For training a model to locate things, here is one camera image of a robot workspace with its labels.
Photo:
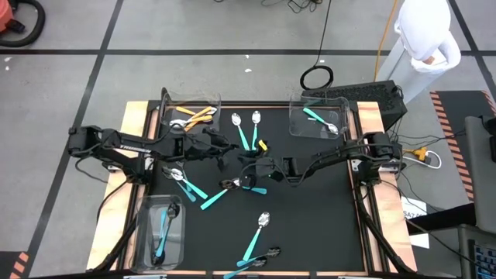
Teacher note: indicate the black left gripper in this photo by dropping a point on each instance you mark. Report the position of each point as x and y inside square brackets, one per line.
[201, 145]

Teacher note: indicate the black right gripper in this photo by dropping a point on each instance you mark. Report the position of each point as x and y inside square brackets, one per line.
[275, 168]

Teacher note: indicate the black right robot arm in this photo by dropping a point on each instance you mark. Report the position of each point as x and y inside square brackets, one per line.
[329, 157]

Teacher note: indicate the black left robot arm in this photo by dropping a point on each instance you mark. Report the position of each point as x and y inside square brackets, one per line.
[128, 149]

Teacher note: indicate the yellow tape tag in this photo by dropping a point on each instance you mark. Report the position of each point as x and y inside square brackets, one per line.
[263, 145]

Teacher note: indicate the clear plastic bin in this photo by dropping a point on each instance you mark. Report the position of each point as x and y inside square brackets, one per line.
[298, 128]
[166, 102]
[174, 248]

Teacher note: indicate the black computer case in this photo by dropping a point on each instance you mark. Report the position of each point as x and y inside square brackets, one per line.
[360, 93]

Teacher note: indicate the white paper label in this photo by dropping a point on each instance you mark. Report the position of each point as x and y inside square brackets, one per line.
[412, 207]

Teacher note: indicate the orange power plug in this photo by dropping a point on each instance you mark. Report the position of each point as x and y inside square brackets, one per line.
[420, 152]

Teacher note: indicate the white paper sheet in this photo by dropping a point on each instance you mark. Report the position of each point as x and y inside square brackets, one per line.
[420, 240]

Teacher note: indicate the hazard striped floor mat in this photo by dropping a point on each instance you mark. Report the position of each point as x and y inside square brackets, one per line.
[457, 108]

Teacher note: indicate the person in white suit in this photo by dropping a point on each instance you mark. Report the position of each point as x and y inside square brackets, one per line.
[422, 27]

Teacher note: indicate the grey equipment case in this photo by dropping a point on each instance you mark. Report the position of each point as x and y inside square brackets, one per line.
[480, 186]

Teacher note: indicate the black device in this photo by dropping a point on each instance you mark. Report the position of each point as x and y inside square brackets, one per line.
[490, 139]

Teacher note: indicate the grey machine blue keypad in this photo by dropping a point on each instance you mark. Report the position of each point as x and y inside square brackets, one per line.
[484, 259]

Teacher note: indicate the orange vacuum cleaner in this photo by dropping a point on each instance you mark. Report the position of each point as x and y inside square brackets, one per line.
[5, 15]

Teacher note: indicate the black clamp post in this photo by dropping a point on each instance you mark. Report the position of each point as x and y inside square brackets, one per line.
[164, 95]

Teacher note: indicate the silver metal bracket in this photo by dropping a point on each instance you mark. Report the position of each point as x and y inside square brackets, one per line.
[358, 166]

